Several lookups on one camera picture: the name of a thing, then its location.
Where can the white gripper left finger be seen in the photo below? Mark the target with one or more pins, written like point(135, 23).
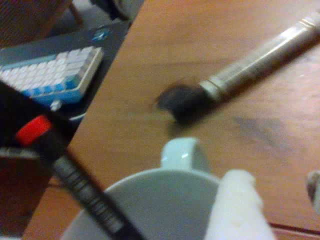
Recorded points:
point(237, 212)

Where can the white mug with green pattern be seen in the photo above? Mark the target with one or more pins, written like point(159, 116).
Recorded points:
point(160, 205)

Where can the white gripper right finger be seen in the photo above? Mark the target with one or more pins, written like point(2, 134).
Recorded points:
point(315, 190)

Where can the black desk mat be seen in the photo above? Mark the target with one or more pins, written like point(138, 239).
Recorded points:
point(75, 40)

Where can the black pen with red end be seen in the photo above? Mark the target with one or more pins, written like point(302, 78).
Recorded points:
point(82, 185)

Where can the white marker with black cap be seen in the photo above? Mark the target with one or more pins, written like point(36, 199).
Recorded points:
point(250, 70)

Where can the white and blue keyboard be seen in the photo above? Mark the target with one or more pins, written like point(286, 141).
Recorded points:
point(50, 72)

